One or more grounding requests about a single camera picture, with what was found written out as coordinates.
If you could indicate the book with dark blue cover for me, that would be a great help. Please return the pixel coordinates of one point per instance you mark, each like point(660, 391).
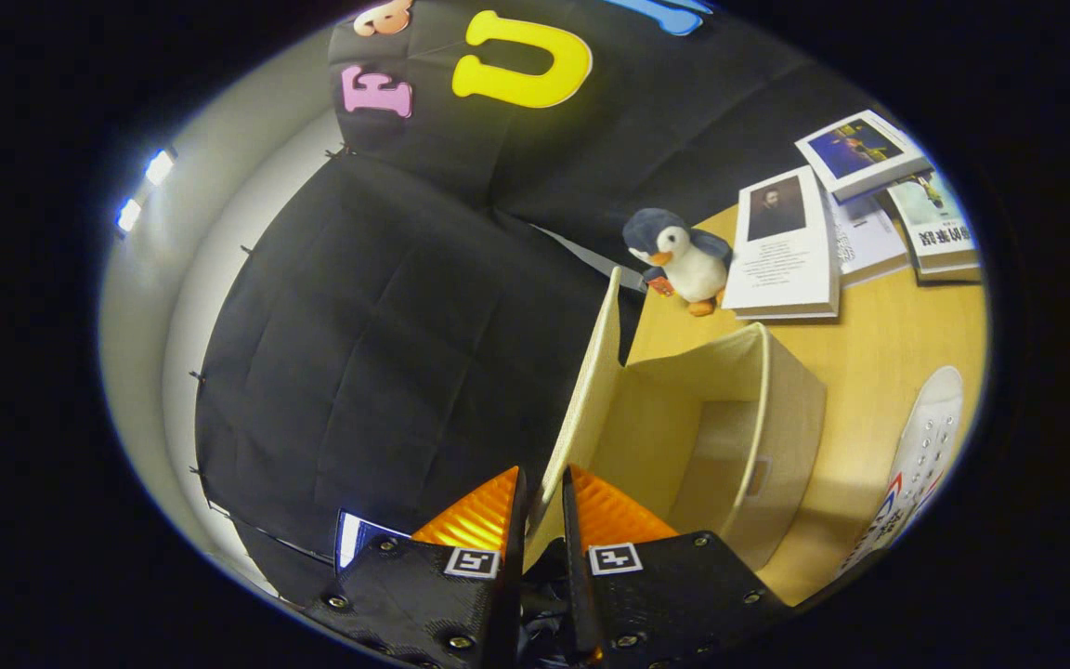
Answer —
point(855, 149)

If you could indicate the beige fabric storage box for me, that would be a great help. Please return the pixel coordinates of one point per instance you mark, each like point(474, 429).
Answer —
point(656, 427)

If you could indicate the white canvas shoe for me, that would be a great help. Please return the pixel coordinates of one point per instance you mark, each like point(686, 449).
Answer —
point(925, 437)

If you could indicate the small bright ceiling light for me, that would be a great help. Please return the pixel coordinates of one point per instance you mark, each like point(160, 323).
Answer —
point(159, 167)
point(129, 216)

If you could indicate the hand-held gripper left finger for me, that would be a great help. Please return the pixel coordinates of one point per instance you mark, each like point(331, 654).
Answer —
point(516, 539)

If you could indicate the grey penguin plush toy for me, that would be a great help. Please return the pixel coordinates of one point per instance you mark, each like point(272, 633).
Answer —
point(688, 265)

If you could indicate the blue lit screen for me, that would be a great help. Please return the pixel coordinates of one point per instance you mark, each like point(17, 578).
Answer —
point(354, 539)

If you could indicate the book with pale blue cover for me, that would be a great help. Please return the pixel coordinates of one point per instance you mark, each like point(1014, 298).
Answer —
point(939, 228)

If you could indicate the thick book with tan pages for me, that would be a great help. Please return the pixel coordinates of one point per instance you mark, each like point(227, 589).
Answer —
point(953, 273)

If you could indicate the white book with portrait cover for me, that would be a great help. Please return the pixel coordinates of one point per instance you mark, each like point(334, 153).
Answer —
point(781, 269)

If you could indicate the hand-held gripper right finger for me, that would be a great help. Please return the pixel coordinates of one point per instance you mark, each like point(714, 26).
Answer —
point(572, 557)

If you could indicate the plain white paperback book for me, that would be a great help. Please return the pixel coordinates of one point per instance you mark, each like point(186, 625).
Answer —
point(869, 237)

